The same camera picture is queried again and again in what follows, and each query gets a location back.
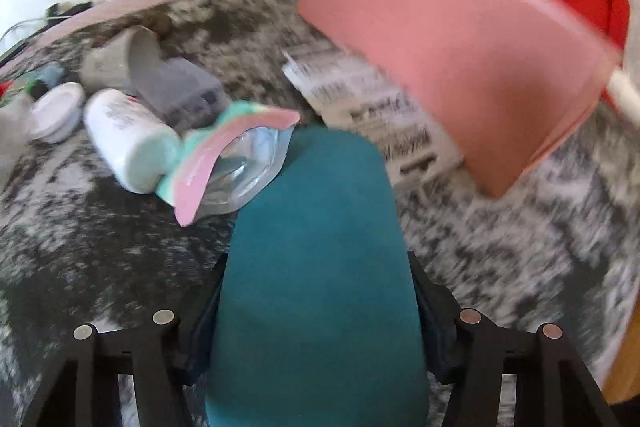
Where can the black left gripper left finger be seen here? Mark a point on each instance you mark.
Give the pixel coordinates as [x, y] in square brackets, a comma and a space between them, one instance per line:
[163, 357]

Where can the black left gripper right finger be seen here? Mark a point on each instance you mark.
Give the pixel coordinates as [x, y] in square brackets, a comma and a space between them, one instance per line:
[471, 354]

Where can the teal glasses case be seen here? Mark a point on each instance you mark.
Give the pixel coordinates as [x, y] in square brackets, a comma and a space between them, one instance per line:
[317, 322]

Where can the pastel rainbow clear pouch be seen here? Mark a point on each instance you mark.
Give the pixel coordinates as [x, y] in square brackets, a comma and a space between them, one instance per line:
[222, 167]

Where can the white bottle with label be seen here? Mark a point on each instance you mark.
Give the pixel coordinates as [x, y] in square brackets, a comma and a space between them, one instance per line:
[137, 146]

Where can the grey rectangular case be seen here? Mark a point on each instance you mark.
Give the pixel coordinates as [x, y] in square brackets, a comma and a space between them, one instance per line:
[181, 94]

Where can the white battery card pack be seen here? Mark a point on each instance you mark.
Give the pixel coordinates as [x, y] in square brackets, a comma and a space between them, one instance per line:
[351, 94]

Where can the white round jar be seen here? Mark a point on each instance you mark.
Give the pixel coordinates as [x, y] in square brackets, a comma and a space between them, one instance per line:
[56, 114]

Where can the grey cup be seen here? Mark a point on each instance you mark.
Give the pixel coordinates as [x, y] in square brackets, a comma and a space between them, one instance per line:
[120, 61]

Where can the white folded paper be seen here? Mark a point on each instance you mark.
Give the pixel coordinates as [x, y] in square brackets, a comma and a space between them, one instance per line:
[624, 96]

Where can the colourful small toy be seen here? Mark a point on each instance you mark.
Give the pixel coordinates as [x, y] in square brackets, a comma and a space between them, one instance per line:
[35, 83]

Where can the pink storage box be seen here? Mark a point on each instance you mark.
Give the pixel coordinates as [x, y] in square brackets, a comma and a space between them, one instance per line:
[509, 80]

